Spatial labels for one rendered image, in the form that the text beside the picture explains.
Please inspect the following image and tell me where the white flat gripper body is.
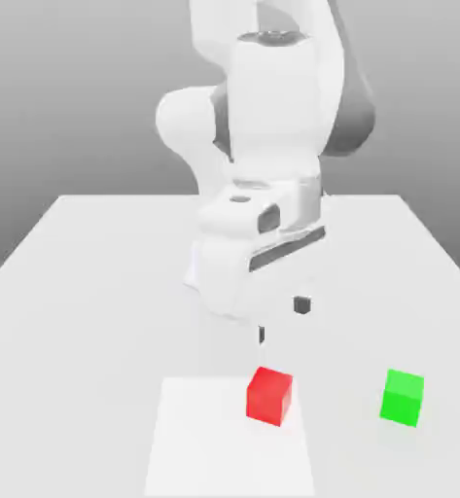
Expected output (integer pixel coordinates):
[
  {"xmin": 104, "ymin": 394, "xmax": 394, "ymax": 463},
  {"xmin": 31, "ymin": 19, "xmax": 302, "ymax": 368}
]
[{"xmin": 247, "ymin": 224, "xmax": 328, "ymax": 317}]

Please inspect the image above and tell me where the small red cube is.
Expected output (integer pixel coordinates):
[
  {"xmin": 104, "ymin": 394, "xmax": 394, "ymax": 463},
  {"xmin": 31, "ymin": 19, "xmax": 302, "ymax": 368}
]
[{"xmin": 245, "ymin": 365, "xmax": 294, "ymax": 428}]

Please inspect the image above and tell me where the small green cube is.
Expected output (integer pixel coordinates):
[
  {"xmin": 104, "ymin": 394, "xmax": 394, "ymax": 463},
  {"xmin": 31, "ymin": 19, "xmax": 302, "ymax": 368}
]
[{"xmin": 378, "ymin": 368, "xmax": 426, "ymax": 428}]

